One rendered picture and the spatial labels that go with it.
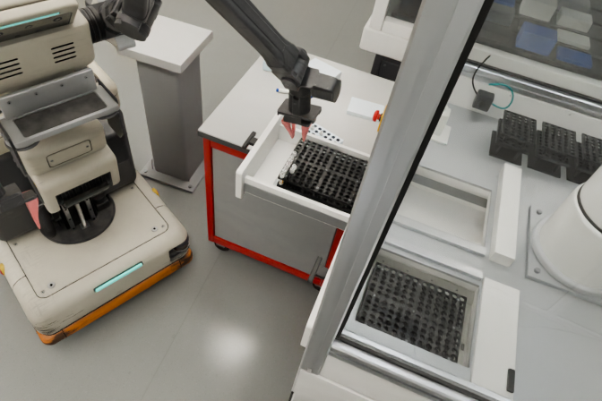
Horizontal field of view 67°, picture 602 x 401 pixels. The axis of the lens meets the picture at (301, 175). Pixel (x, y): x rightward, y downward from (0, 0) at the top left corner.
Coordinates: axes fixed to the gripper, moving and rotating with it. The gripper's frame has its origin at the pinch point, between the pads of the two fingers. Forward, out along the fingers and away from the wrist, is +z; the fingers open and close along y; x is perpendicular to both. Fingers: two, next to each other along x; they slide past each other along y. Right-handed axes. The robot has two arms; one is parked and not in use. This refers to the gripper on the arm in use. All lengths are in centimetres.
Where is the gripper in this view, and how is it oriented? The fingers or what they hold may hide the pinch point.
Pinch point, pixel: (298, 136)
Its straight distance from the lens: 125.2
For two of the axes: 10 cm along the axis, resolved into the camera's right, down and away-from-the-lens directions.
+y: -9.3, -2.6, 2.4
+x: -3.6, 6.3, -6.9
